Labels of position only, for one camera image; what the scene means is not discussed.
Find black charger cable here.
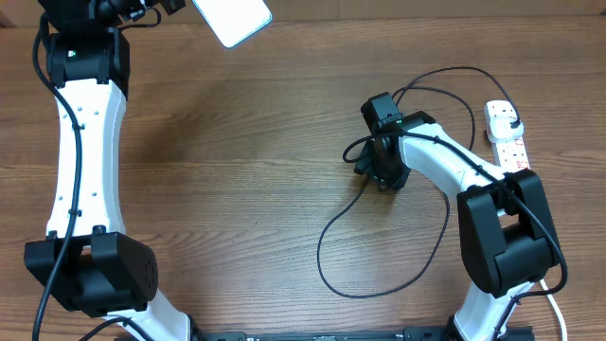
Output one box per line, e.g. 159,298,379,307
316,66,523,299

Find blue smartphone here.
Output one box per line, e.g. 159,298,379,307
193,0,273,48

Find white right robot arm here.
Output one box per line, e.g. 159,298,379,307
352,93,566,340

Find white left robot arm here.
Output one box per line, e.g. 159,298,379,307
24,0,203,340

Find white charger adapter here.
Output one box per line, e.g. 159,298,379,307
487,117,525,144

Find white power strip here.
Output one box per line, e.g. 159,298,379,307
483,100,530,172

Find white power strip cord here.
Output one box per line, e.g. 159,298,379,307
538,278,568,341

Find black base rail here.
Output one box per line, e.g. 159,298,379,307
113,325,536,341

